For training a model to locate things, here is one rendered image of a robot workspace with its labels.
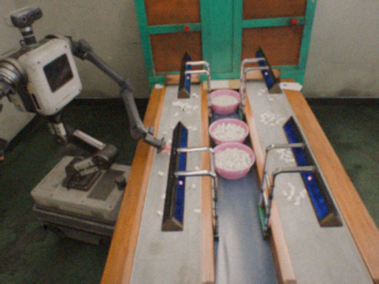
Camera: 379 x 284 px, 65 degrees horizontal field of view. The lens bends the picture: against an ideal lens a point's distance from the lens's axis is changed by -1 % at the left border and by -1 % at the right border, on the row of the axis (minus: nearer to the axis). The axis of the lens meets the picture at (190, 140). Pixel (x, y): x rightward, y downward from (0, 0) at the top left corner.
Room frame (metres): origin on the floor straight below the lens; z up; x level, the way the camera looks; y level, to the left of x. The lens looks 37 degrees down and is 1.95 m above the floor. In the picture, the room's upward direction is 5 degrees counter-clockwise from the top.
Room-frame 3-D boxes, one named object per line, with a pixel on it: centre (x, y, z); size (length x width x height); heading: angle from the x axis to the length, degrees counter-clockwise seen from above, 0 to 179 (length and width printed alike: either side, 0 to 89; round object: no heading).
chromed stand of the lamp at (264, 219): (0.93, -0.41, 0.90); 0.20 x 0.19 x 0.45; 176
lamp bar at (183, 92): (1.94, -0.01, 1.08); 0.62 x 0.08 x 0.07; 176
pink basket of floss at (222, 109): (2.09, -0.30, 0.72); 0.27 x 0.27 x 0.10
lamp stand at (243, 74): (1.90, -0.48, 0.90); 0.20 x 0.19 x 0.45; 176
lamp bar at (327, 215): (0.93, -0.49, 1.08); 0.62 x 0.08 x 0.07; 176
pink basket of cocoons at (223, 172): (1.37, -0.24, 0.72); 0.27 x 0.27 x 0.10
